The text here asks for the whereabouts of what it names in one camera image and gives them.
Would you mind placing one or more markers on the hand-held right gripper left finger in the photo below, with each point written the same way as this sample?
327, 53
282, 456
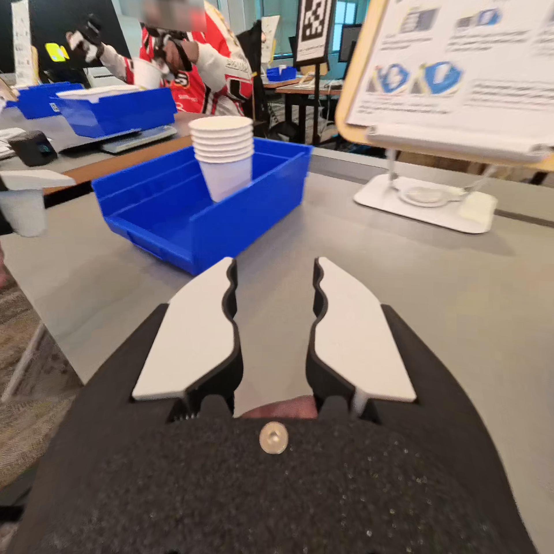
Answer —
186, 346

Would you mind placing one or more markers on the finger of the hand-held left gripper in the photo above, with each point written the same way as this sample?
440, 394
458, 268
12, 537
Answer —
30, 179

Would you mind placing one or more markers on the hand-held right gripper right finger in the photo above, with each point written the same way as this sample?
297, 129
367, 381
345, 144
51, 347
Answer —
363, 346

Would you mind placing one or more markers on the blue plastic bin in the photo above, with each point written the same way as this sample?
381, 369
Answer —
277, 74
216, 233
34, 101
121, 112

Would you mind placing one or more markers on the stack of nested white cups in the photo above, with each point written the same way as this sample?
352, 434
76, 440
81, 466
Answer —
229, 177

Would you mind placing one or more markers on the black display device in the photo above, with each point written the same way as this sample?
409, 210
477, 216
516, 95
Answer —
30, 149

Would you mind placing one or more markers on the grey tray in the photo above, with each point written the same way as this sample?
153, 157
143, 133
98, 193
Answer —
143, 138

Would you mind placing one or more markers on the large black monitor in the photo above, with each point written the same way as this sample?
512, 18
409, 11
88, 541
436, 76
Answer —
86, 26

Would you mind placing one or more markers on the black jacket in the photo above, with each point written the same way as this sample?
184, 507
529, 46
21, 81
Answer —
255, 56

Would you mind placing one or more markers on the wooden display board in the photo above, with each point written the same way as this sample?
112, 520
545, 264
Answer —
348, 86

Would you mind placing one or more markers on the printed instruction sheet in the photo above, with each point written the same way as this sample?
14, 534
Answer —
476, 99

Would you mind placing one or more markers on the white printed sign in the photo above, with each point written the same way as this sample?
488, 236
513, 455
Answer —
270, 34

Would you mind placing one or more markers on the white marker poster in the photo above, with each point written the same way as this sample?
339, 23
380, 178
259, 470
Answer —
312, 54

